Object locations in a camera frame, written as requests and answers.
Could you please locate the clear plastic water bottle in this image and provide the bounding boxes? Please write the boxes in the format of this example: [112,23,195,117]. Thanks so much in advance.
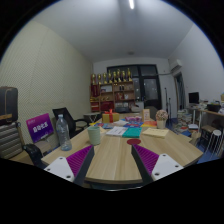
[55,114,73,152]

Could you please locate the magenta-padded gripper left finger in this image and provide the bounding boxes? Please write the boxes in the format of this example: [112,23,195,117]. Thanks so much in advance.
[43,144,95,187]

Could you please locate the white air conditioner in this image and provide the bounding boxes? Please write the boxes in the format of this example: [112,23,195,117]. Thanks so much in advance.
[169,59,184,73]

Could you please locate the small round side table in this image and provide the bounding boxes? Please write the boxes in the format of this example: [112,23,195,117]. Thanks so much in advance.
[83,112,102,123]

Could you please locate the pink flowers in white pot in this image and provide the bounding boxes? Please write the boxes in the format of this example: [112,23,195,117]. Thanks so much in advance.
[155,109,169,130]

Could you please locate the black framed glass door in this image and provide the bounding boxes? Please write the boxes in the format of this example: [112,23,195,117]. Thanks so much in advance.
[107,64,163,110]

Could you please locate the pink packet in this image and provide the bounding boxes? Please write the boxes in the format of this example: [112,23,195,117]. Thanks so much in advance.
[124,115,143,123]

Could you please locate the black bag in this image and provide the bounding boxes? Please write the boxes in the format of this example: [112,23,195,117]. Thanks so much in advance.
[22,143,48,169]

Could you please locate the wooden shelf unit with trophies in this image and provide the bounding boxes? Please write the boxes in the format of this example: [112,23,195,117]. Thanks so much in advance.
[89,68,137,114]

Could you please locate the blue book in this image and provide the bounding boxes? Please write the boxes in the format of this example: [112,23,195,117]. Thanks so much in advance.
[94,122,114,130]
[123,121,144,128]

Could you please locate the stack of books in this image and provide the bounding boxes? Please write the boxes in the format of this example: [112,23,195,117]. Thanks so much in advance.
[176,109,194,134]

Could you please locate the orange book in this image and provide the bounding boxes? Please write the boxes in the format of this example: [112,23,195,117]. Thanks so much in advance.
[141,120,158,128]

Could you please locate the pale yellow notebook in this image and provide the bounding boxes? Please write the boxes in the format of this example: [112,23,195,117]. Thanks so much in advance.
[141,127,170,139]

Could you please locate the white stool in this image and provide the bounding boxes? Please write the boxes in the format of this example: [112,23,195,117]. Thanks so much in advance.
[206,129,224,158]

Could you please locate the grey upholstered chair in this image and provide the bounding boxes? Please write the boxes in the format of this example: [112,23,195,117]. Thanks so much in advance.
[146,105,159,120]

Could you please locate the orange standing card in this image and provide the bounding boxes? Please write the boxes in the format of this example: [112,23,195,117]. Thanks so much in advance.
[141,108,152,122]

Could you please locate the dark suitcase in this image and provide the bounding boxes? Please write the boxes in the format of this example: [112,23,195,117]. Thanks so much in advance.
[0,86,19,126]

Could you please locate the grey ribbed suitcase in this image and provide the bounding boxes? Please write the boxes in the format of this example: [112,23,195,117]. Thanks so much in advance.
[0,122,24,159]

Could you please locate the yellow gift box red ribbon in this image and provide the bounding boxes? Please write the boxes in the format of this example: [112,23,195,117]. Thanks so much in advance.
[101,109,120,124]

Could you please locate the teal book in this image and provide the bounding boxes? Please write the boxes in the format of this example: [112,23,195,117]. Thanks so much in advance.
[121,127,143,139]

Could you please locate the pale green cup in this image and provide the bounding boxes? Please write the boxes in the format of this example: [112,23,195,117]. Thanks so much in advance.
[87,125,102,146]

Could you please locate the black computer monitor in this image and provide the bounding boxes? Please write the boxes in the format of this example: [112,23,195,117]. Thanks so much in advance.
[188,91,200,105]

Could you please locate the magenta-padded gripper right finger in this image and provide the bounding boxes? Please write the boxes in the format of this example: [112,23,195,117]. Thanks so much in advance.
[130,144,184,186]

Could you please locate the purple sign board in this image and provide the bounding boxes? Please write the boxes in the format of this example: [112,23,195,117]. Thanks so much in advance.
[25,113,55,144]

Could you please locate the flat round red coaster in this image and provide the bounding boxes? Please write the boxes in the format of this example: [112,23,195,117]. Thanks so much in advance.
[126,138,142,146]

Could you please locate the black office chair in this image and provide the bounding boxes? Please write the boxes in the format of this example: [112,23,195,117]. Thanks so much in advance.
[52,107,89,139]

